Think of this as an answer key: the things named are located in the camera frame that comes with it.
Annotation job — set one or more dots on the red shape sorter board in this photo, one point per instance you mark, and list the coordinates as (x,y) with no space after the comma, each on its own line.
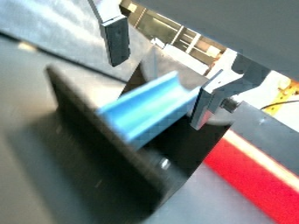
(264,181)

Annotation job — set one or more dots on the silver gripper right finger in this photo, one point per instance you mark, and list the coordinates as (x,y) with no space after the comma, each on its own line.
(243,75)

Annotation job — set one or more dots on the black fixture block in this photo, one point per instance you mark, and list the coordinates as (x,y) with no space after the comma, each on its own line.
(155,171)

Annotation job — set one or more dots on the blue arch block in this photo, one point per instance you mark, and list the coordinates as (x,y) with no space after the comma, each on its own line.
(144,111)

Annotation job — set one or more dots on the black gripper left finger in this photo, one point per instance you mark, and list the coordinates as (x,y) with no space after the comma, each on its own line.
(113,29)

